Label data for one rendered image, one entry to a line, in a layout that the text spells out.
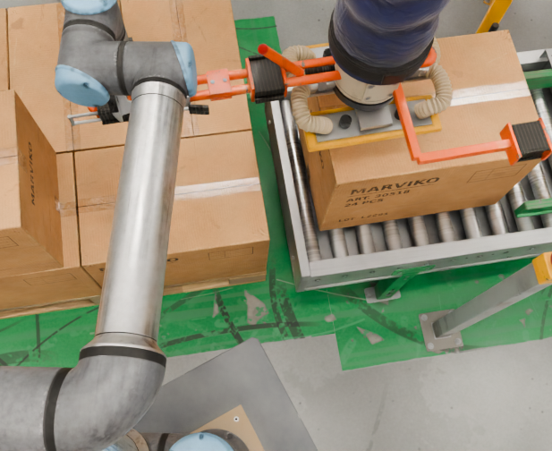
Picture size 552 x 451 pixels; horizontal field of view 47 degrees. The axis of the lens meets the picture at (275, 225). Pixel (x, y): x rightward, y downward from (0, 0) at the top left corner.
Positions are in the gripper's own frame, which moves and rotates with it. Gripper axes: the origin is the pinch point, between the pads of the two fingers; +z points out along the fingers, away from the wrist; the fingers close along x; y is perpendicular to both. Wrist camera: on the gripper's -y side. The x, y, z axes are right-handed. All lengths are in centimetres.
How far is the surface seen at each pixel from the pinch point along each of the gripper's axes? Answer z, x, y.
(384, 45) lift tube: -21, -8, 56
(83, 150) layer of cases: 67, 23, -21
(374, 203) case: 46, -18, 65
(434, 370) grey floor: 121, -64, 93
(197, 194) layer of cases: 66, 1, 14
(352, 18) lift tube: -23, -3, 50
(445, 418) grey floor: 121, -83, 93
